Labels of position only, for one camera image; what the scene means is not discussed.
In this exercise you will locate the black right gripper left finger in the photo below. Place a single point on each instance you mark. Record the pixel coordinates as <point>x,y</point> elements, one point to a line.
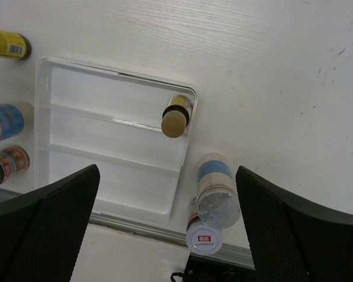
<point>41,232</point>

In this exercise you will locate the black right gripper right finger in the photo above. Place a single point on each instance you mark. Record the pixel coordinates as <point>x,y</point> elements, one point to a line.
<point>292,238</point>

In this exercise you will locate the brown spice jar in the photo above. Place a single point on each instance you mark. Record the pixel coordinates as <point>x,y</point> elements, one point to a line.
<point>13,161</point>

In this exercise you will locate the blue label shaker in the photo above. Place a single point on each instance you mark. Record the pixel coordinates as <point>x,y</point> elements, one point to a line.
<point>15,118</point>
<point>217,198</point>

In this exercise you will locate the white cap spice jar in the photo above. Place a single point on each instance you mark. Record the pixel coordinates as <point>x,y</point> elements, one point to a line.
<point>200,238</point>

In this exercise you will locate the yellow bottle tan cap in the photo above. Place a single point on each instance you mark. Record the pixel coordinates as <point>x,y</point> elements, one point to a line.
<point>176,116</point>

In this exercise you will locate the yellow bottle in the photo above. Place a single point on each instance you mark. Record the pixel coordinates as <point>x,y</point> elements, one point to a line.
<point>14,45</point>

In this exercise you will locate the white tiered plastic tray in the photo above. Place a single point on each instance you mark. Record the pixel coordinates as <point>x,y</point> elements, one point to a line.
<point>90,114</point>

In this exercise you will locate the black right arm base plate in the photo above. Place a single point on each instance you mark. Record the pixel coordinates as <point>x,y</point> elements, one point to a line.
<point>218,267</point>

